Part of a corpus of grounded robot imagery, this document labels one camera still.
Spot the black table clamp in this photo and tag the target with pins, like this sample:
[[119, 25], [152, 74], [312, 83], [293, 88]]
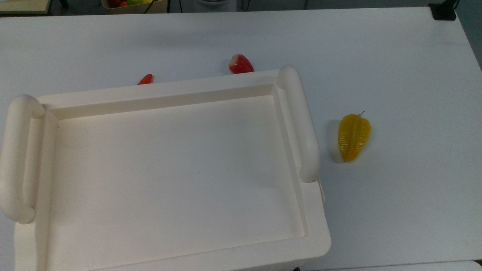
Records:
[[443, 11]]

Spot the wooden board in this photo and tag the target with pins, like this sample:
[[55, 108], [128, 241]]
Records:
[[24, 5]]

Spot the red toy fruit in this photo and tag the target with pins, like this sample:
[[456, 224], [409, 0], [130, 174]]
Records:
[[240, 64]]

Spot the yellow toy starfruit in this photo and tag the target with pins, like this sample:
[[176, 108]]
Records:
[[353, 137]]

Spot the cardboard box of toy fruit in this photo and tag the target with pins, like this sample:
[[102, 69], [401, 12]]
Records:
[[131, 9]]

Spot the orange toy carrot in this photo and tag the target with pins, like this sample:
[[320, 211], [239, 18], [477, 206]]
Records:
[[146, 79]]

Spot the cream plastic cabinet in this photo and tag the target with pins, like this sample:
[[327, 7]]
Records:
[[169, 169]]

